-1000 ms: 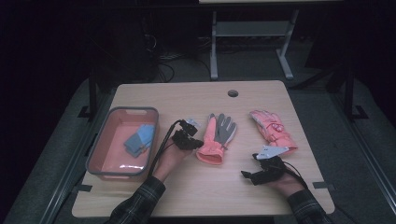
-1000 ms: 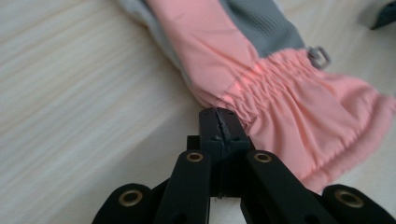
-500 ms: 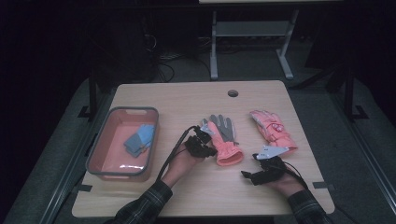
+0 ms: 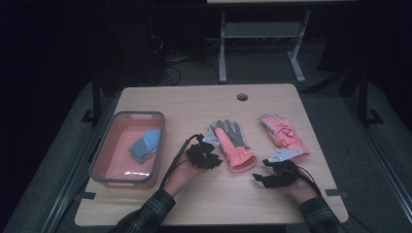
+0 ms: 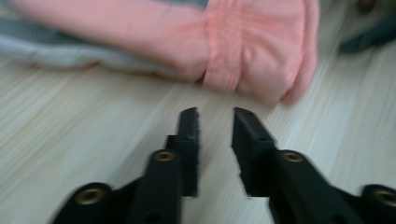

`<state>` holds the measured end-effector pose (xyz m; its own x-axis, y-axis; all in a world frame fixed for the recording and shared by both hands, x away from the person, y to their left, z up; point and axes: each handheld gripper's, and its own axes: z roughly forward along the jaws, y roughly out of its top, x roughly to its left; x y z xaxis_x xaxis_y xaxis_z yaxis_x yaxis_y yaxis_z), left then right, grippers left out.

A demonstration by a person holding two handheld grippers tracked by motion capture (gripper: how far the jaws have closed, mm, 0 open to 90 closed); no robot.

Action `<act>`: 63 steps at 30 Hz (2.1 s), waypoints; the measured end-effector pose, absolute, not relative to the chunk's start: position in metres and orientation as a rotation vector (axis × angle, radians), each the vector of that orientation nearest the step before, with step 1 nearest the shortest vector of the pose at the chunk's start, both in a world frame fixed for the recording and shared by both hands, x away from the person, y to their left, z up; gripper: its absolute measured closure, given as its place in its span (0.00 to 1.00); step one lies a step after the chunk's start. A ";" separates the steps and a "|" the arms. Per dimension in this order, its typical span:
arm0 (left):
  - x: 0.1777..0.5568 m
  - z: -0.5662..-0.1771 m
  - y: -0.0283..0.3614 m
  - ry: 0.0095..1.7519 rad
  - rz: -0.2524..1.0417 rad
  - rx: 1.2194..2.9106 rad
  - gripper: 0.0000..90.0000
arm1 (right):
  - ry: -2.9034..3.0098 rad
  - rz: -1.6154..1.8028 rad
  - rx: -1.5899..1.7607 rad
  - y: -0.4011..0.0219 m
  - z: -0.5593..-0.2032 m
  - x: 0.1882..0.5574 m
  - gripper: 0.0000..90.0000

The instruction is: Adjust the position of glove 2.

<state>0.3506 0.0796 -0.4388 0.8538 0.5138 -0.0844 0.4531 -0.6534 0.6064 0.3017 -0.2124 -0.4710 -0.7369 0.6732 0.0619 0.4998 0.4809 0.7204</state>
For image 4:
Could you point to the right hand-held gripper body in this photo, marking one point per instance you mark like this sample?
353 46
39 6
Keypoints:
285 173

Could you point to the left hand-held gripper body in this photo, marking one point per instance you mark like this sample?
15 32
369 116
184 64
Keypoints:
200 155

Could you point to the pink glove with grey palm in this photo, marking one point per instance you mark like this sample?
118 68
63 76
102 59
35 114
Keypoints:
234 149

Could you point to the pink glove with printed back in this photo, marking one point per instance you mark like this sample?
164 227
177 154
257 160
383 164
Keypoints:
283 132

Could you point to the dotted blue and grey glove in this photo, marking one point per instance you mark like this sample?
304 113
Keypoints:
141 152

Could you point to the pink basket with grey rim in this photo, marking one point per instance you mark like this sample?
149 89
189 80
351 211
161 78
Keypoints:
113 161

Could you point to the person's left hand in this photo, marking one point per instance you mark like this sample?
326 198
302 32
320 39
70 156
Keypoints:
181 176

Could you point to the grey tape strip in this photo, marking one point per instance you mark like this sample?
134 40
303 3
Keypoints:
338 193
86 195

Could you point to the black metal stand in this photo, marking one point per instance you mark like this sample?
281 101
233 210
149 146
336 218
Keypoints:
363 97
96 97

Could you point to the grey metal desk frame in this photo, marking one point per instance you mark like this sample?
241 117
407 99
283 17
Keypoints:
259 29

